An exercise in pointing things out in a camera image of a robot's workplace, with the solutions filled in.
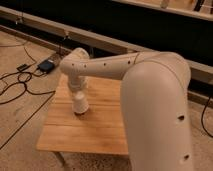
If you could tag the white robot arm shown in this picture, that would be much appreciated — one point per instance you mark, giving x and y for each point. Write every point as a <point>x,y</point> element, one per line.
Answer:
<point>153,99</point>

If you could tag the wooden table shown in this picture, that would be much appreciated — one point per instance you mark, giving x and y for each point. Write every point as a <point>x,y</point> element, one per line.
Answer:
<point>99,130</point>

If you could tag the blue black power adapter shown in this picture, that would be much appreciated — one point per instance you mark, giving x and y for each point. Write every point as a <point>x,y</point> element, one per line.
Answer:
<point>46,66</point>

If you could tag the white ceramic cup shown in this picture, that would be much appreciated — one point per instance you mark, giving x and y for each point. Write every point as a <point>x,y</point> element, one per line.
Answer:
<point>80,103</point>

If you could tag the small black plug box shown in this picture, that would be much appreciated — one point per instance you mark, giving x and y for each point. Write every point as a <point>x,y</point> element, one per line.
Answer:
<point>22,67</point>

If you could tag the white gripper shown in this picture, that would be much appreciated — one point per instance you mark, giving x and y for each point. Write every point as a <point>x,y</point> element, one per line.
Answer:
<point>77,88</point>

